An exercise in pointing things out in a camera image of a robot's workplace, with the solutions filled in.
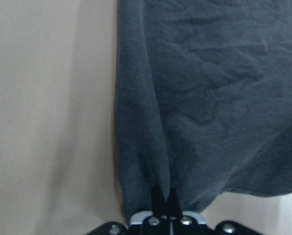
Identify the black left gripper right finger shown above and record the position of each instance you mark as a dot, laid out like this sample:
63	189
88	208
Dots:
173	204

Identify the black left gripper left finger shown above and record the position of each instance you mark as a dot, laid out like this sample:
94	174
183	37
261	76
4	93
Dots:
158	202

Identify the black printed t-shirt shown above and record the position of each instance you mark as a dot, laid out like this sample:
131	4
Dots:
203	100

